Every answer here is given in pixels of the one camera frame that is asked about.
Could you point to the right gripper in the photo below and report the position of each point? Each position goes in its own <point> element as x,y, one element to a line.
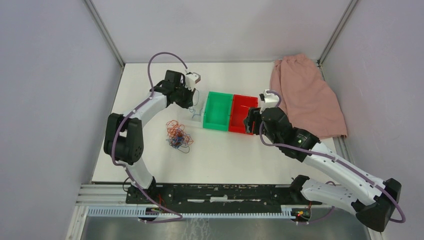
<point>254,115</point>

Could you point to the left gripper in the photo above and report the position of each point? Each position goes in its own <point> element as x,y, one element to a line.
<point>189,103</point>

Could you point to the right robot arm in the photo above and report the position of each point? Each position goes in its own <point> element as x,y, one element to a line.
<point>372,200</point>

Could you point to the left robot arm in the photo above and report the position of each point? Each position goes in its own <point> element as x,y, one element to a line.
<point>124,141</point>

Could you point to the clear plastic bin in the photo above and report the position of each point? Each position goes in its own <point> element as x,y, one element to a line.
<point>196,112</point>

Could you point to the red plastic bin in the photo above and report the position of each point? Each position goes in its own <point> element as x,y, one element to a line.
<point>239,111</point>

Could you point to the green plastic bin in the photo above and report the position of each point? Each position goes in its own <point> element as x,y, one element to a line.
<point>217,111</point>

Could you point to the pink cloth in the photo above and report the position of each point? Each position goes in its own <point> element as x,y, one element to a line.
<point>307,99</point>

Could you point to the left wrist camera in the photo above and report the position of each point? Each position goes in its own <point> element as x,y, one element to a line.
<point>191,79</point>

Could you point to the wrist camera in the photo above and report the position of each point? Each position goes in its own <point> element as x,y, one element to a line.
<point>191,79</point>
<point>269,99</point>

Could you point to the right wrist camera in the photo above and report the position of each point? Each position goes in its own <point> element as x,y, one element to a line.
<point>269,99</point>

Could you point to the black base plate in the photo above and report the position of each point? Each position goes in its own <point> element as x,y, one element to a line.
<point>193,198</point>

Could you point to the white slotted cable duct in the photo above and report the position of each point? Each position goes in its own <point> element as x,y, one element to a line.
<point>145,212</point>

